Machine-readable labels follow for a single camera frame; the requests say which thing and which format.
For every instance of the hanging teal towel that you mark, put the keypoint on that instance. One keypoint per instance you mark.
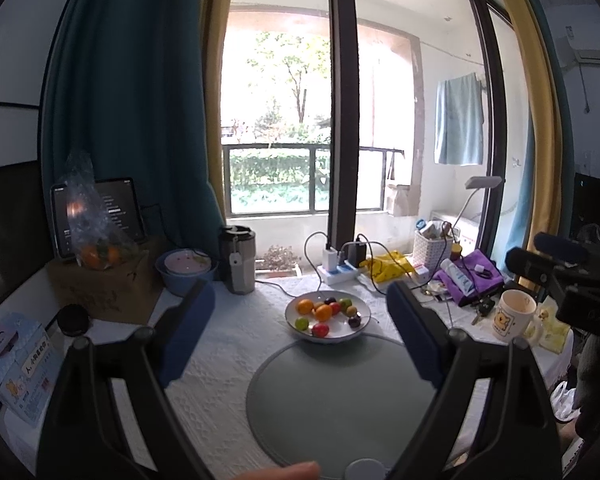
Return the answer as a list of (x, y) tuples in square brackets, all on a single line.
[(459, 120)]

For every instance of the person's left hand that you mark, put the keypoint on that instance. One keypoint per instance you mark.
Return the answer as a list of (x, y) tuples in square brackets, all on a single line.
[(282, 471)]

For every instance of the black key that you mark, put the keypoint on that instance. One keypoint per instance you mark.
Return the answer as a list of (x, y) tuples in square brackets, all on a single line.
[(480, 307)]

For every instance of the white textured tablecloth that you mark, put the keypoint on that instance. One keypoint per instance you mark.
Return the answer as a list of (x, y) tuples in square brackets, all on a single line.
[(230, 360)]

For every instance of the blue bowl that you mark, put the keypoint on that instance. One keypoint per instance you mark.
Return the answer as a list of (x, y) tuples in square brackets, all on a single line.
[(180, 284)]

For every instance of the large green fruit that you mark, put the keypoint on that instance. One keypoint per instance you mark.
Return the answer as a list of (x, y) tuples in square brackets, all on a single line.
[(302, 324)]

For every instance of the plastic bag of oranges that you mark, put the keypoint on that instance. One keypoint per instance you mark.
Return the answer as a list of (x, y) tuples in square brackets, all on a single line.
[(87, 220)]

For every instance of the yellow plastic bag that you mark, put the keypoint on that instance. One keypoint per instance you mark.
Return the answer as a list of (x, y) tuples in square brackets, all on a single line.
[(390, 265)]

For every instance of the white tube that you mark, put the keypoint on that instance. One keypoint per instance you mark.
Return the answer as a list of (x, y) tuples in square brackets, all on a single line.
[(457, 275)]

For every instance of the balcony railing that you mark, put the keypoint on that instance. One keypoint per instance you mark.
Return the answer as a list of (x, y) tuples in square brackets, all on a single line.
[(310, 177)]

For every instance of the stainless steel tumbler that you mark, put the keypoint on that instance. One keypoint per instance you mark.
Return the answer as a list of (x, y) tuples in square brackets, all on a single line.
[(240, 275)]

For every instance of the white plastic bag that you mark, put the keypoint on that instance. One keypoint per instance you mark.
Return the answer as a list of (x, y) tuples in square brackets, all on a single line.
[(562, 400)]

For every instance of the white plate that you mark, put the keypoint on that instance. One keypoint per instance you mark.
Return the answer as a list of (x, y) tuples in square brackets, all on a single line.
[(340, 335)]

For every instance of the black charger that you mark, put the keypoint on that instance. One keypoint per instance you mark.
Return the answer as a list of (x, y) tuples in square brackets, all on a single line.
[(355, 252)]

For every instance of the red tomato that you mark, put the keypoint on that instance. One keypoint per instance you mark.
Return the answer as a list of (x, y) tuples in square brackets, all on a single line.
[(336, 309), (320, 330)]

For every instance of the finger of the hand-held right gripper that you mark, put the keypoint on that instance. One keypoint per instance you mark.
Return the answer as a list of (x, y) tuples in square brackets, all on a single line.
[(525, 260), (555, 245)]

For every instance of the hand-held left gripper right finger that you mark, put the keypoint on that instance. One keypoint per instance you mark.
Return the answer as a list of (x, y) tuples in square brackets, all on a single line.
[(415, 330)]

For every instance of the light blue carton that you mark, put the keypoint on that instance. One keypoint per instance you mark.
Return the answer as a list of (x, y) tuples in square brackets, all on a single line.
[(20, 365)]

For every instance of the yellow curtain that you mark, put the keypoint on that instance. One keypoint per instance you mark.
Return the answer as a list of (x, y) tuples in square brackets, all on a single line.
[(530, 85), (215, 85)]

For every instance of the white power strip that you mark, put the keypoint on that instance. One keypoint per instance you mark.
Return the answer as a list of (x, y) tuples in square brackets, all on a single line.
[(340, 272)]

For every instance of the teal curtain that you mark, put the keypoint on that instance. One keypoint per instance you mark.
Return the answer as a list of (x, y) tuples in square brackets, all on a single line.
[(130, 110), (520, 210)]

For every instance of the cardboard box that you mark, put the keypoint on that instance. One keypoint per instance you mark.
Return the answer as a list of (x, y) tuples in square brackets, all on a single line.
[(110, 290)]

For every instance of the round grey mat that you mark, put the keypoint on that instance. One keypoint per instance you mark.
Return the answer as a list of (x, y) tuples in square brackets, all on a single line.
[(330, 400)]

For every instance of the large orange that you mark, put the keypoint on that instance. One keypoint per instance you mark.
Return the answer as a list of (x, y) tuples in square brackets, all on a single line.
[(323, 313)]

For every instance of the dark window post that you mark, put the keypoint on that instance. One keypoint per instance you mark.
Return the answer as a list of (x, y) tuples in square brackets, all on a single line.
[(342, 110)]

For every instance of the white hanging bag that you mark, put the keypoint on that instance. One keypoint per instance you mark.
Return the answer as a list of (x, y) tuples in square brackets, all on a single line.
[(397, 200)]

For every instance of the black tablet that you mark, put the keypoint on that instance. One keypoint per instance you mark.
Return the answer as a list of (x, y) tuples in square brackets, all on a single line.
[(122, 210)]

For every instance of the black round object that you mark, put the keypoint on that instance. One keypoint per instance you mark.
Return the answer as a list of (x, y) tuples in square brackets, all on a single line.
[(72, 320)]

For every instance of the yellow cartoon packet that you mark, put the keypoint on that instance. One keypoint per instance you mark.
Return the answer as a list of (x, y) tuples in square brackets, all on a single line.
[(555, 332)]

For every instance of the small orange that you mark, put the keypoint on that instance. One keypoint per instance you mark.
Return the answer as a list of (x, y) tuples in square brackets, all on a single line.
[(305, 305)]

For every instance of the purple pouch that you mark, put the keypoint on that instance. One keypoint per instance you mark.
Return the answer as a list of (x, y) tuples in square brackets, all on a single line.
[(480, 272)]

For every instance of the white charger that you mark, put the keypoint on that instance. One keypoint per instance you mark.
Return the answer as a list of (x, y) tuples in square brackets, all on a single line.
[(330, 257)]

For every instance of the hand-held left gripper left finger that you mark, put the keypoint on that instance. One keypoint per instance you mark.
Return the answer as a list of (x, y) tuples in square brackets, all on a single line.
[(190, 330)]

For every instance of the cartoon mug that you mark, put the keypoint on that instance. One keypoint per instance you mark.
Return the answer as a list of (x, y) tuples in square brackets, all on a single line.
[(512, 315)]

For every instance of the white desk lamp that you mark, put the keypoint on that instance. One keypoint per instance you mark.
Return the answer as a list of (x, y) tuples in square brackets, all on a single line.
[(482, 182)]

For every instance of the small green fruit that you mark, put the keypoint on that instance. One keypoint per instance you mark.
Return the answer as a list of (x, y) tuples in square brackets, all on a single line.
[(345, 303)]

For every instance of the white woven basket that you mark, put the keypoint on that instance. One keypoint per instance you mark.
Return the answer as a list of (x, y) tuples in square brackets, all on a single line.
[(430, 255)]

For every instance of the white tea bag tag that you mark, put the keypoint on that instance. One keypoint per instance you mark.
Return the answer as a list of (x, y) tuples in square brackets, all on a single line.
[(235, 260)]

